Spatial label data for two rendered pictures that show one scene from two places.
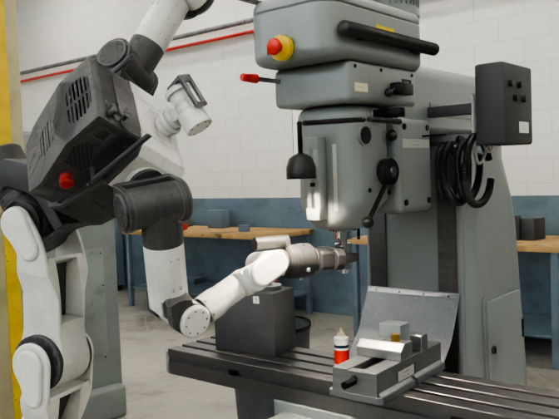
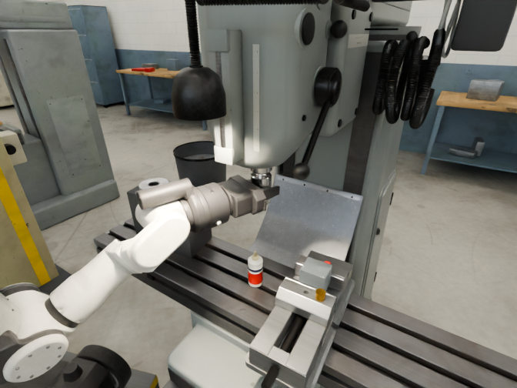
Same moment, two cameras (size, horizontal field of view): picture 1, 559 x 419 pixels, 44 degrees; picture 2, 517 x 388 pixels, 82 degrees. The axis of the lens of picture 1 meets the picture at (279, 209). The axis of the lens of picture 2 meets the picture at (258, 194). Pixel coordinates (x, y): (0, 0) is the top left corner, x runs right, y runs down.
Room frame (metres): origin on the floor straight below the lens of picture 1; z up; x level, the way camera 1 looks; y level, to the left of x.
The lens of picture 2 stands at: (1.24, -0.08, 1.55)
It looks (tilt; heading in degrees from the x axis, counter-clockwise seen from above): 28 degrees down; 352
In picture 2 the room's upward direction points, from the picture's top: straight up
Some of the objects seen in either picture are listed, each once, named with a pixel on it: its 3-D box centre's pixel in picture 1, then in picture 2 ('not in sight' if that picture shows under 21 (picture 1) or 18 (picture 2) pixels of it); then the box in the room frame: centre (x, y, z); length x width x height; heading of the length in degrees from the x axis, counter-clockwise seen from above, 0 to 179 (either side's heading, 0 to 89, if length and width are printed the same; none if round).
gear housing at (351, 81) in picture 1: (347, 89); not in sight; (1.87, -0.19, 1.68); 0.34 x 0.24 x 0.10; 140
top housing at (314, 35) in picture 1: (339, 39); not in sight; (1.85, -0.18, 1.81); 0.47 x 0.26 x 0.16; 140
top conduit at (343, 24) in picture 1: (392, 39); not in sight; (1.77, -0.30, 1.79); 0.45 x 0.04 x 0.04; 140
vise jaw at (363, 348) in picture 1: (383, 347); (305, 299); (1.70, -0.25, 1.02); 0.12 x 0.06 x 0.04; 52
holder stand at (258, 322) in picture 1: (254, 316); (171, 214); (2.09, 0.09, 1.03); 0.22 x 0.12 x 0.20; 57
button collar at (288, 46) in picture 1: (281, 47); not in sight; (1.66, -0.02, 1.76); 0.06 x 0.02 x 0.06; 50
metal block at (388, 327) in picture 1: (394, 334); (315, 276); (1.74, -0.28, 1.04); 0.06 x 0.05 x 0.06; 52
